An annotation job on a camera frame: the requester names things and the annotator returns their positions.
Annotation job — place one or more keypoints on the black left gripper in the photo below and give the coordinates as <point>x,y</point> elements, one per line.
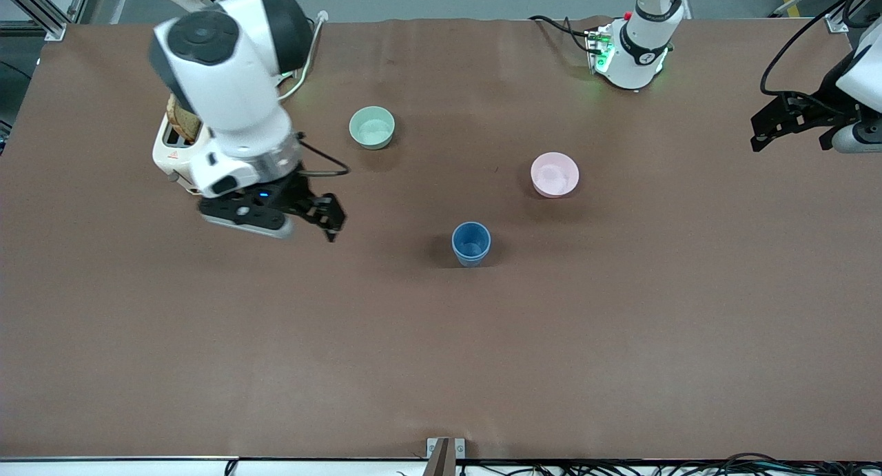
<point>821,111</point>

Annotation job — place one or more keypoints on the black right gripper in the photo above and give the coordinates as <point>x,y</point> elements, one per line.
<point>295,191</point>

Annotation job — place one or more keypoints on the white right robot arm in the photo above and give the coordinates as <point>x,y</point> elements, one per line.
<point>227,83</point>

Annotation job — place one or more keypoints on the mint green bowl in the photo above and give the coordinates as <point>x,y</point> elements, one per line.
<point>372,127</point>

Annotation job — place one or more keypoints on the brown table cover sheet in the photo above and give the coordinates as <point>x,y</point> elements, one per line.
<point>413,359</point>

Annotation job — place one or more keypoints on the cream white toaster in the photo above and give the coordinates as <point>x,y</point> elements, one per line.
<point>172,156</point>

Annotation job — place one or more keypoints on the brown bread slice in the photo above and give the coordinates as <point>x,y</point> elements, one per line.
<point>182,121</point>

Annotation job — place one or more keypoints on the pink bowl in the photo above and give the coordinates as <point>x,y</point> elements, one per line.
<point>555,174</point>

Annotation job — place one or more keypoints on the aluminium frame profile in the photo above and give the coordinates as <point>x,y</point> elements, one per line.
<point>41,11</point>
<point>837,18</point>

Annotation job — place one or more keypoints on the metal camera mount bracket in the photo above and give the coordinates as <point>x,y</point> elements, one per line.
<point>446,452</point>

